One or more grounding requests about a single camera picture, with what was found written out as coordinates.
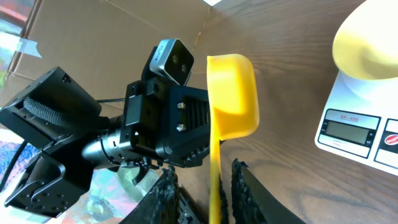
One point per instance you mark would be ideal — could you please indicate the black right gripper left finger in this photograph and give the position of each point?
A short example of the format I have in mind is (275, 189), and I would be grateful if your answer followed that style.
(166, 203)

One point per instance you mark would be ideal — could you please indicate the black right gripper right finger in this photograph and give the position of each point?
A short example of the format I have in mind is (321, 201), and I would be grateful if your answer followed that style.
(252, 203)

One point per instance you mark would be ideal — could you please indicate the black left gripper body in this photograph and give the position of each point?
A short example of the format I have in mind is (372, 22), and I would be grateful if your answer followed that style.
(165, 122)

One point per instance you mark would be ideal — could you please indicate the yellow measuring scoop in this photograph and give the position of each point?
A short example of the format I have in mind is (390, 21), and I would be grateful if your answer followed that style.
(234, 113)

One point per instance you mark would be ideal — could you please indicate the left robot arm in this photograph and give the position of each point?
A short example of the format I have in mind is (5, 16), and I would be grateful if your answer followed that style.
(64, 122)

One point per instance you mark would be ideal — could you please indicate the white digital kitchen scale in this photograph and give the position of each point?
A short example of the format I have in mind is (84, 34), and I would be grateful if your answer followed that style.
(359, 122)

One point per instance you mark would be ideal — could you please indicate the pale yellow bowl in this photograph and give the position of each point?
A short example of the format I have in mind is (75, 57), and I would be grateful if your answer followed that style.
(365, 45)

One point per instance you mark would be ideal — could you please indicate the cardboard box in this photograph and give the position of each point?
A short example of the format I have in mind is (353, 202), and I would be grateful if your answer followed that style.
(103, 45)

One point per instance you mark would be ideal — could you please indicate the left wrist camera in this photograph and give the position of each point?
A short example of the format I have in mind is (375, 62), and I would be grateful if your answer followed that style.
(173, 61)

